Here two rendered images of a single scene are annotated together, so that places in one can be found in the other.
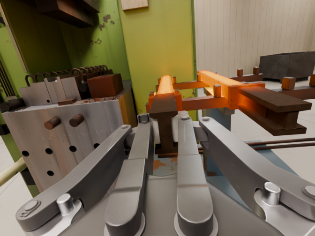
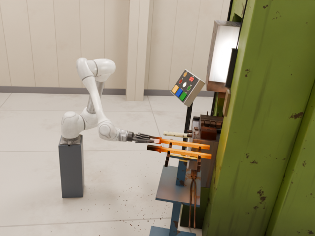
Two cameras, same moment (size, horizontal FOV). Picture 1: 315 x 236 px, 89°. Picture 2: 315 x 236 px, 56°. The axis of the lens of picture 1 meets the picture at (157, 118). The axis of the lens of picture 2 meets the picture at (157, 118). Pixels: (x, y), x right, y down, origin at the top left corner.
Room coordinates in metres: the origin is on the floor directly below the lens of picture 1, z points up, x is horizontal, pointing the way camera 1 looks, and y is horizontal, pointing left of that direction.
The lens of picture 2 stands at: (0.17, -1.89, 2.02)
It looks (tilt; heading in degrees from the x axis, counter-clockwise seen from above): 25 degrees down; 90
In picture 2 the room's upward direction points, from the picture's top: 5 degrees clockwise
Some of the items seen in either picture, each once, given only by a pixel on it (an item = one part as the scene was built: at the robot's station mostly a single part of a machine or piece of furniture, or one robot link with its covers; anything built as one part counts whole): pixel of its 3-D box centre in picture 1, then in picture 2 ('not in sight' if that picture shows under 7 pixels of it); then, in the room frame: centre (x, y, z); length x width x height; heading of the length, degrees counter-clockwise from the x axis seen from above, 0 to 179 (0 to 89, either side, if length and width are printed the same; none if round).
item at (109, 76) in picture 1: (107, 84); (208, 133); (0.60, 0.17, 0.95); 0.12 x 0.09 x 0.07; 176
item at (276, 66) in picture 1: (284, 67); not in sight; (4.48, -3.68, 0.35); 1.00 x 0.83 x 0.71; 10
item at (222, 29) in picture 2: not in sight; (240, 53); (0.76, 0.29, 1.56); 0.42 x 0.39 x 0.40; 176
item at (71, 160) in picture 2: not in sight; (72, 166); (-0.59, 0.46, 0.30); 0.20 x 0.20 x 0.60; 10
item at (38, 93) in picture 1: (79, 82); (225, 124); (0.76, 0.33, 0.96); 0.42 x 0.20 x 0.09; 176
